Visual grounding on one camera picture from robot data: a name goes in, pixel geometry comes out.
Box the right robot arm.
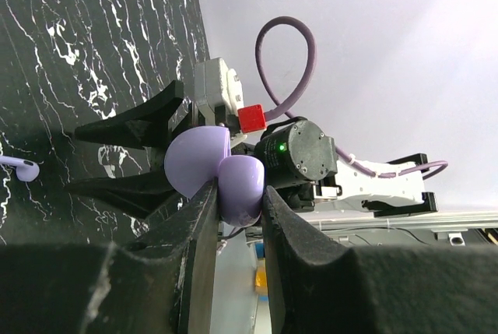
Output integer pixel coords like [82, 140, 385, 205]
[66, 76, 437, 227]

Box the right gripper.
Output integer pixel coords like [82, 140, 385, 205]
[231, 118, 338, 209]

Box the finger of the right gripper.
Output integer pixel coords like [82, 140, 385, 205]
[68, 171, 175, 220]
[73, 80, 184, 149]

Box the aluminium frame rail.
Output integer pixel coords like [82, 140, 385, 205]
[302, 210, 497, 247]

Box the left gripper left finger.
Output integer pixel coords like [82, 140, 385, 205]
[1, 181, 219, 333]

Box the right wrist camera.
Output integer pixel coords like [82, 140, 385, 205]
[194, 58, 267, 135]

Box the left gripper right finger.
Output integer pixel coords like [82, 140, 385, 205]
[261, 187, 497, 333]

